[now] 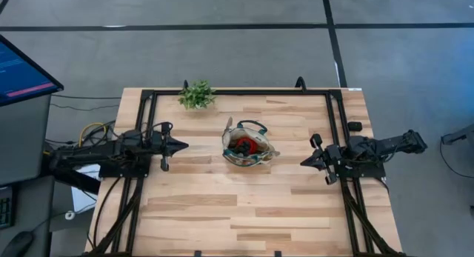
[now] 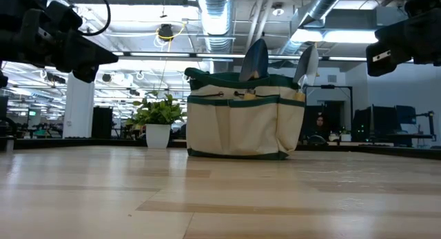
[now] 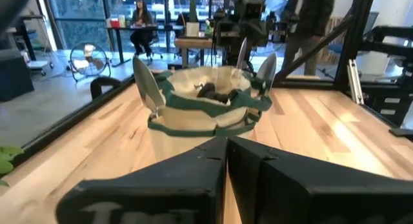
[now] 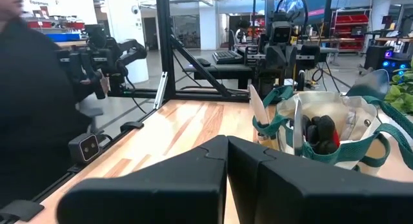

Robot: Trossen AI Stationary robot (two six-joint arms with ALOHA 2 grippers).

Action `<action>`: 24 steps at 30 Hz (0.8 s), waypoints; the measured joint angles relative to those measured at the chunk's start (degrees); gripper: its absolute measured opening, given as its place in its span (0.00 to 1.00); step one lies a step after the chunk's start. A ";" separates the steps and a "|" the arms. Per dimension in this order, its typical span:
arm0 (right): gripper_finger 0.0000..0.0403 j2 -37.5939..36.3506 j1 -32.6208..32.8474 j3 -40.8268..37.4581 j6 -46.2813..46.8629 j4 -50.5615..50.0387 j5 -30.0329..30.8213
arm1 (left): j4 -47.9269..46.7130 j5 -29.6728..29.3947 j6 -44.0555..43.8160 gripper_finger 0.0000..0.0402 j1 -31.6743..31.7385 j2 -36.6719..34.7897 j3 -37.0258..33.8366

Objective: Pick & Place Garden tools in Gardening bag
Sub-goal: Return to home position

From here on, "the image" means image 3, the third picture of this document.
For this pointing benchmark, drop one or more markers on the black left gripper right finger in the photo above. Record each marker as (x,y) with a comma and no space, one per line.
(306,191)

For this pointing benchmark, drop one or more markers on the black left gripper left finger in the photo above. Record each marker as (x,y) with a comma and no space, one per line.
(161,191)

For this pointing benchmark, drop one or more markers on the cream green canvas gardening bag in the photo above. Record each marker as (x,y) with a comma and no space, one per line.
(193,120)

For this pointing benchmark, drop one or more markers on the neighbouring black robot arm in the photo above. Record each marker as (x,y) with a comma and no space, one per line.
(387,48)

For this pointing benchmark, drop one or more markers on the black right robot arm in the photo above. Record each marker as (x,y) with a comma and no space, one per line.
(248,4)

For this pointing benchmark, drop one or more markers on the background wooden table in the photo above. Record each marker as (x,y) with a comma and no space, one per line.
(193,43)

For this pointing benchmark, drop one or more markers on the person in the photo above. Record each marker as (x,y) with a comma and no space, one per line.
(142,20)
(309,17)

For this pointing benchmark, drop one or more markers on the black office desk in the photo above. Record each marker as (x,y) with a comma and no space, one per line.
(129,27)

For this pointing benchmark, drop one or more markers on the black flat clamp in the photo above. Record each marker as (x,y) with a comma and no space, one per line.
(401,132)

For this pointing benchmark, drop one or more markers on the red box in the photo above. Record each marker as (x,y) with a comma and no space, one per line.
(115,23)

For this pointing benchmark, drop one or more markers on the black drawer cabinet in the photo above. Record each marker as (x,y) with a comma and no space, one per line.
(392,107)

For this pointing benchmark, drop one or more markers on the round metal floor fan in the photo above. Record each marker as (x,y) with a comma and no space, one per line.
(90,61)

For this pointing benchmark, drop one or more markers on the dark storage box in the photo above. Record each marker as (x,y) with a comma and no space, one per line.
(16,78)

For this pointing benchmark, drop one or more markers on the aluminium frame bracket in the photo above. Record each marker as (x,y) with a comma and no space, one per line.
(355,85)

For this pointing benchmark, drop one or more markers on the black table frame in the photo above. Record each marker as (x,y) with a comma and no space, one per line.
(355,40)

